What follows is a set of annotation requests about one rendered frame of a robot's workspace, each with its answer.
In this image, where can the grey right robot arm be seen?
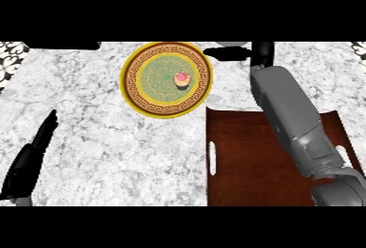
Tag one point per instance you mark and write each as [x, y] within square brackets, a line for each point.
[291, 113]

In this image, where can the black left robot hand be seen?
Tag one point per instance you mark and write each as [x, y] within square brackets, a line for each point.
[26, 168]

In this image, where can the black flat appliance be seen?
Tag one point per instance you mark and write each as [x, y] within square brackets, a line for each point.
[62, 45]

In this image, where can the pink frosted cupcake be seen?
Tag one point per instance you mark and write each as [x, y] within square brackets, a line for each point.
[182, 79]

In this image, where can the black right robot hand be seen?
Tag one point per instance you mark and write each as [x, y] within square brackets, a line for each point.
[262, 53]

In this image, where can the grey round object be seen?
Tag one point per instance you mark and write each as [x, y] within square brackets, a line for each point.
[231, 43]

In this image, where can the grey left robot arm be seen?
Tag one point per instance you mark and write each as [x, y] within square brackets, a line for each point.
[23, 201]

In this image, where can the yellow brown green ornate plate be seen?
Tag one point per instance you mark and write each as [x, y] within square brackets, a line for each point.
[144, 97]

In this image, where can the brown wooden tray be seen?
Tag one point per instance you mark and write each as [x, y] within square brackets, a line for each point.
[248, 155]

